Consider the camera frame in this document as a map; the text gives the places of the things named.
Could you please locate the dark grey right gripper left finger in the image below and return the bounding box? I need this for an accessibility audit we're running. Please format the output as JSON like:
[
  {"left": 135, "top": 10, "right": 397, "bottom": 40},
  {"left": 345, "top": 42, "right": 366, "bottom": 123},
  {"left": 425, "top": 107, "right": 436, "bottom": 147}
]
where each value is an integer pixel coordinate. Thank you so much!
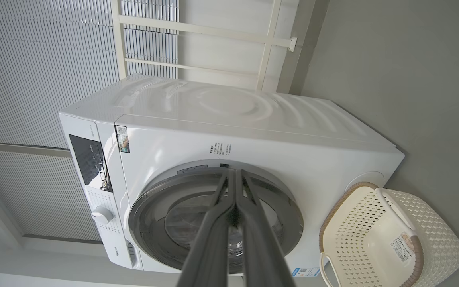
[{"left": 176, "top": 169, "right": 237, "bottom": 287}]

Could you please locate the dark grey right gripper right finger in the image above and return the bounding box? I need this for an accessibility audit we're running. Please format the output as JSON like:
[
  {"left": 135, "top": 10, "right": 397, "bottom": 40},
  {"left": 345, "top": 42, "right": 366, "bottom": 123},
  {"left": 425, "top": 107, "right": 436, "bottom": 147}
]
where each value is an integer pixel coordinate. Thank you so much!
[{"left": 237, "top": 169, "right": 296, "bottom": 287}]

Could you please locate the washing machine door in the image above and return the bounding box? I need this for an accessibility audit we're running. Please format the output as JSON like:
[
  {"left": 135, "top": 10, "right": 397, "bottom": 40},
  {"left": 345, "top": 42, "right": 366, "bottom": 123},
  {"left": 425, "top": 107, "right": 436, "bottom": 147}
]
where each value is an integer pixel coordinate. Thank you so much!
[{"left": 128, "top": 165, "right": 305, "bottom": 275}]

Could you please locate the cream perforated laundry basket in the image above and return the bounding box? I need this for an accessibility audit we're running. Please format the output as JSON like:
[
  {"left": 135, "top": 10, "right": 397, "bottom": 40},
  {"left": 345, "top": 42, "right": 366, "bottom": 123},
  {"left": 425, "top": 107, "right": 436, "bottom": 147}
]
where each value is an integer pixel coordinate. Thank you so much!
[{"left": 319, "top": 182, "right": 459, "bottom": 287}]

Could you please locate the white front-load washing machine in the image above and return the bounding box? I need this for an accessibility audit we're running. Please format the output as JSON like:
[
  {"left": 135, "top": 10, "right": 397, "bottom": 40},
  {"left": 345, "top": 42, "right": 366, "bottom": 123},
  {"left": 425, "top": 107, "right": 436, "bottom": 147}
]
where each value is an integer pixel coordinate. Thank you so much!
[{"left": 58, "top": 74, "right": 405, "bottom": 279}]

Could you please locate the white printed barcode label sticker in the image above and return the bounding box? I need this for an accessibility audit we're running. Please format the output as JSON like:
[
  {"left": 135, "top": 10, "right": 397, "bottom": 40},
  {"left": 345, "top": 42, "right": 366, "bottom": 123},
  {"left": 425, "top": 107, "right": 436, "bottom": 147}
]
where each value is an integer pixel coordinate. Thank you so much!
[{"left": 391, "top": 232, "right": 417, "bottom": 263}]

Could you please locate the blue energy label sticker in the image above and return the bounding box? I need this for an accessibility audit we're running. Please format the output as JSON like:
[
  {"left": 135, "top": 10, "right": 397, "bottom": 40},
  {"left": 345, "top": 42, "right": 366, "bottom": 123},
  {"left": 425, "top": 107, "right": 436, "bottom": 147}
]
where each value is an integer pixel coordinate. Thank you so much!
[{"left": 292, "top": 267, "right": 321, "bottom": 277}]

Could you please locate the black QR code sticker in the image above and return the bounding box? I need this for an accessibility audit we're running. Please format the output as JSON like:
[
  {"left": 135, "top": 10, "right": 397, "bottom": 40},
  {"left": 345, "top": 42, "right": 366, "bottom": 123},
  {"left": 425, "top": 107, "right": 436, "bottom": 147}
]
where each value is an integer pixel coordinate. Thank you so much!
[{"left": 115, "top": 125, "right": 131, "bottom": 154}]

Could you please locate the white metal railing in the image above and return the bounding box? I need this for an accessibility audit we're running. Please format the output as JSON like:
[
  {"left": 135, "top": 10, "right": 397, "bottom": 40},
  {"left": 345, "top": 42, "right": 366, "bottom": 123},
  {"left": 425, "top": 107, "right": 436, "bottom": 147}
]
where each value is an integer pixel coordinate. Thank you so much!
[{"left": 110, "top": 0, "right": 298, "bottom": 92}]

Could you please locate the white ribbed window blind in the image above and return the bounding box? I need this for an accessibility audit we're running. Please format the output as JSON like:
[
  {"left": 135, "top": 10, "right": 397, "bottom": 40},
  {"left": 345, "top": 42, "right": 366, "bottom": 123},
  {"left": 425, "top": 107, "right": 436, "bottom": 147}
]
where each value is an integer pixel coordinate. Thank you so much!
[{"left": 0, "top": 0, "right": 180, "bottom": 242}]

